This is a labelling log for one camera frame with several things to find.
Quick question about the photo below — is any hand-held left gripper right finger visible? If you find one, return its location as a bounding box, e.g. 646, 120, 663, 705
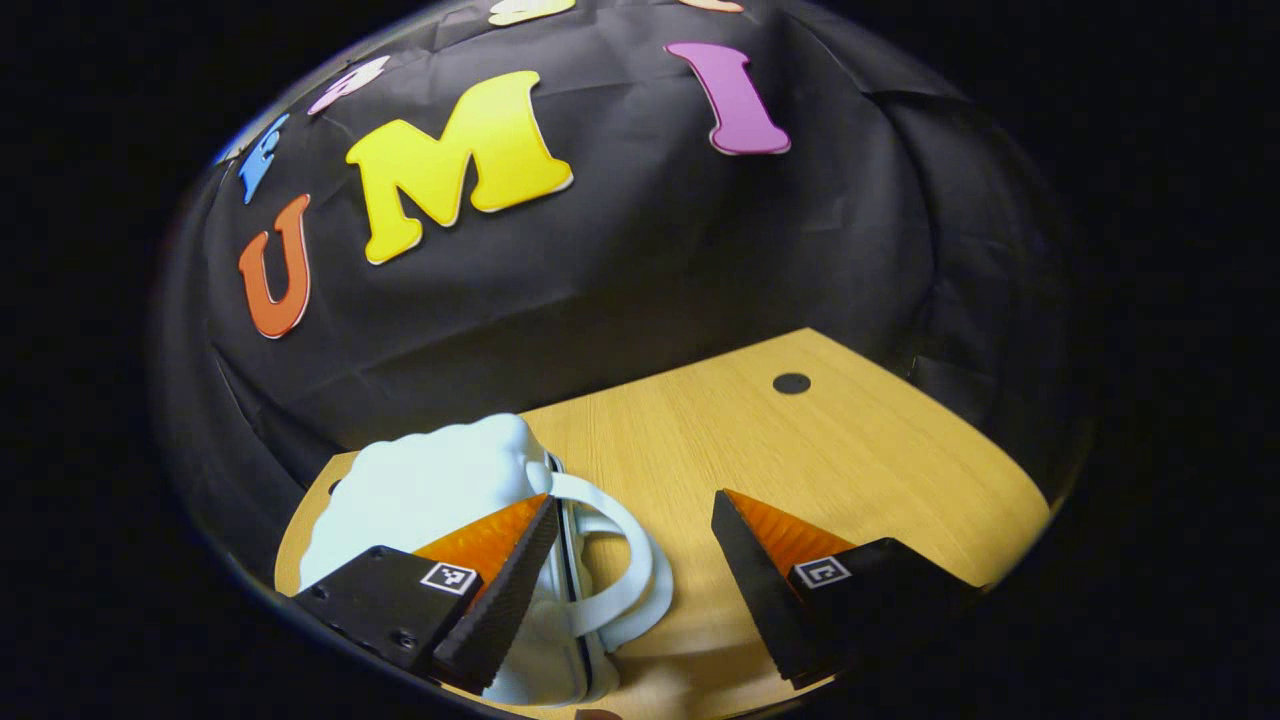
710, 488, 986, 691

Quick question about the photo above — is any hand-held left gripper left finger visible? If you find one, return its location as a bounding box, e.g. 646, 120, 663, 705
295, 495, 561, 696

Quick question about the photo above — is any light blue suitcase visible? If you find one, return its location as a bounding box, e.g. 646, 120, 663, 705
298, 412, 676, 707

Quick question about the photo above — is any black backdrop cloth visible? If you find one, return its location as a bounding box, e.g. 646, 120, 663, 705
150, 0, 1096, 591

